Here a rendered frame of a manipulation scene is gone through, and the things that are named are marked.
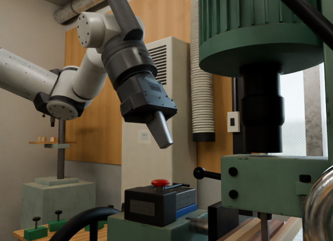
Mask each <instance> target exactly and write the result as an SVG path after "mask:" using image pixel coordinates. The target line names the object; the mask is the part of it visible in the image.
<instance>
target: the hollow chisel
mask: <svg viewBox="0 0 333 241"><path fill-rule="evenodd" d="M261 241H270V225H269V220H261Z"/></svg>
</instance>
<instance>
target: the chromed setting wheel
mask: <svg viewBox="0 0 333 241"><path fill-rule="evenodd" d="M302 224H303V232H304V237H305V241H333V166H331V167H330V168H328V169H327V170H326V171H324V172H323V173H322V174H321V175H320V176H319V177H318V178H317V179H316V181H315V182H314V183H313V184H312V186H311V188H310V190H309V191H308V194H307V196H306V199H305V202H304V206H303V213H302Z"/></svg>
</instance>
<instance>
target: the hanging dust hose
mask: <svg viewBox="0 0 333 241"><path fill-rule="evenodd" d="M190 13H191V14H190V51H191V52H190V53H191V54H190V56H191V57H190V58H191V59H190V60H191V62H190V63H191V64H190V65H191V66H190V67H191V68H190V70H191V71H190V72H191V73H190V75H191V76H190V77H191V78H190V79H191V92H192V93H191V94H192V95H191V97H192V98H191V99H192V100H191V101H192V103H191V104H192V105H191V106H192V108H191V109H192V110H191V111H192V114H193V115H192V116H193V117H192V119H193V120H192V121H193V122H192V123H193V125H192V126H193V127H192V128H193V130H192V131H193V142H215V131H214V130H215V129H214V125H215V124H214V120H215V119H213V118H214V116H213V115H214V114H213V113H214V111H213V110H214V109H213V108H214V107H213V105H214V104H213V103H214V102H213V87H212V86H213V82H212V81H213V80H212V79H213V78H212V76H213V75H212V74H211V73H208V72H205V71H203V70H201V68H200V67H199V21H198V0H191V7H190Z"/></svg>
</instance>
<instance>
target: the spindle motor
mask: <svg viewBox="0 0 333 241"><path fill-rule="evenodd" d="M307 1H308V2H309V3H310V4H311V5H312V6H313V7H315V8H316V9H317V10H318V11H319V12H320V13H321V0H307ZM198 21H199V67H200V68H201V70H203V71H205V72H208V73H211V74H216V75H220V76H226V77H234V78H242V77H240V76H239V68H240V67H241V66H243V65H246V64H250V63H256V62H278V63H282V64H283V74H281V75H286V74H291V73H295V72H299V71H303V70H306V69H309V68H312V67H315V66H317V65H320V64H322V63H324V56H323V41H322V40H321V39H320V38H319V37H318V36H317V35H316V34H315V33H314V32H313V31H312V30H311V29H310V28H309V27H308V26H307V25H306V24H305V23H304V22H303V21H302V20H301V19H300V18H298V17H297V16H296V15H295V14H294V13H293V12H292V11H291V10H290V9H289V8H288V7H287V6H286V5H285V4H284V3H283V2H282V1H281V0H198Z"/></svg>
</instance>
